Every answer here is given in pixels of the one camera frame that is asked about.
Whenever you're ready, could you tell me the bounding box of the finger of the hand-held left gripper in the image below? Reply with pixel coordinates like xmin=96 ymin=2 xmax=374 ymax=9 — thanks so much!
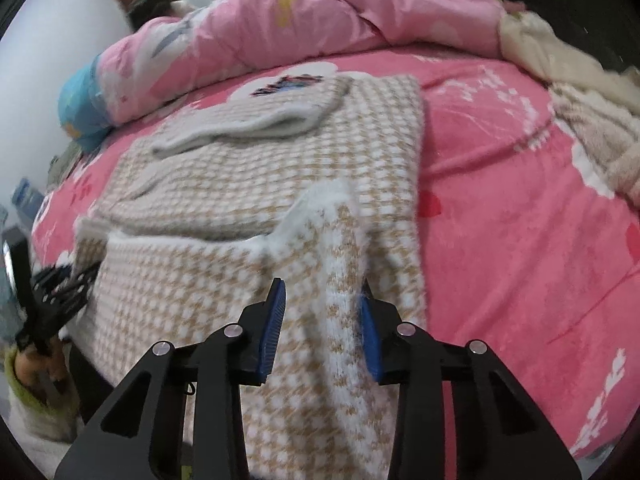
xmin=32 ymin=265 xmax=98 ymax=293
xmin=37 ymin=282 xmax=93 ymax=323

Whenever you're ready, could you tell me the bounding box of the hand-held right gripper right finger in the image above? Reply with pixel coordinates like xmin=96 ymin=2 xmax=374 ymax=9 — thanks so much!
xmin=360 ymin=277 xmax=583 ymax=480

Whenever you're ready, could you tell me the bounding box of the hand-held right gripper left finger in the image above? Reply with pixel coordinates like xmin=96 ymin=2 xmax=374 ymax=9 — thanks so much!
xmin=54 ymin=277 xmax=288 ymax=480

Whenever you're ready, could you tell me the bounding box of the beige houndstooth coat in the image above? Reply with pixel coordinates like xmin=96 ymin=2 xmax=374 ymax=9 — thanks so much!
xmin=75 ymin=74 xmax=431 ymax=480

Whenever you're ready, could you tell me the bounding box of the person's left hand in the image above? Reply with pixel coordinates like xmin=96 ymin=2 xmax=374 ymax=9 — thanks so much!
xmin=12 ymin=345 xmax=68 ymax=403

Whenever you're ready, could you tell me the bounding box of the pale blue plastic item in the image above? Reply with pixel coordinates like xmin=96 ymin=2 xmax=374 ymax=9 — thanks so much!
xmin=12 ymin=177 xmax=48 ymax=226

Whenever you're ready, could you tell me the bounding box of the grey-green patterned cloth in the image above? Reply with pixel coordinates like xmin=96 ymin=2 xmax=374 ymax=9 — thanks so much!
xmin=46 ymin=141 xmax=86 ymax=188

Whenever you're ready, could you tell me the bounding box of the pink floral blanket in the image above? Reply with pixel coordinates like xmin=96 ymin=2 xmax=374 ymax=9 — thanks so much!
xmin=30 ymin=50 xmax=640 ymax=461

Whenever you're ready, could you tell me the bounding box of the pink and blue printed quilt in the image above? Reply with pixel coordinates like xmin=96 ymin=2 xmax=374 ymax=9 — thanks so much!
xmin=57 ymin=0 xmax=526 ymax=153

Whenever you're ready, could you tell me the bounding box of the beige fluffy garment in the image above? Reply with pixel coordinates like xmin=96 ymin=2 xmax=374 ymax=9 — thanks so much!
xmin=549 ymin=82 xmax=640 ymax=208

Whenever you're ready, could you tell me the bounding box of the cream cloth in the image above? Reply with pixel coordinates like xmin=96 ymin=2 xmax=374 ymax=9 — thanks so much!
xmin=499 ymin=10 xmax=631 ymax=93

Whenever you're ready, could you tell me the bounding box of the black headboard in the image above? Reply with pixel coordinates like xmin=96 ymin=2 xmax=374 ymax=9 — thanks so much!
xmin=475 ymin=0 xmax=640 ymax=81

